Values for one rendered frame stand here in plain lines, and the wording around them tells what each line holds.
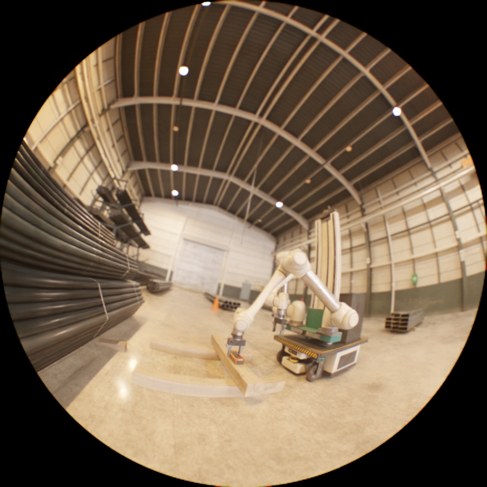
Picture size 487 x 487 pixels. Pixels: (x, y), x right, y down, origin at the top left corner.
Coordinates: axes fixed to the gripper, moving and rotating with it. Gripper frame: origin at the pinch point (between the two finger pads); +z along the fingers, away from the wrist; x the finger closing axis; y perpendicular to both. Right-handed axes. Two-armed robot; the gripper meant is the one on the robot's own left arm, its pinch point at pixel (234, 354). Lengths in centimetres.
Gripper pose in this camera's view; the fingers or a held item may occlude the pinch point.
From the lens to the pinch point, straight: 128.8
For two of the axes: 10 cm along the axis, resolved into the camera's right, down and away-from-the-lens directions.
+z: -1.8, 9.3, -3.2
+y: 3.7, -2.4, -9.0
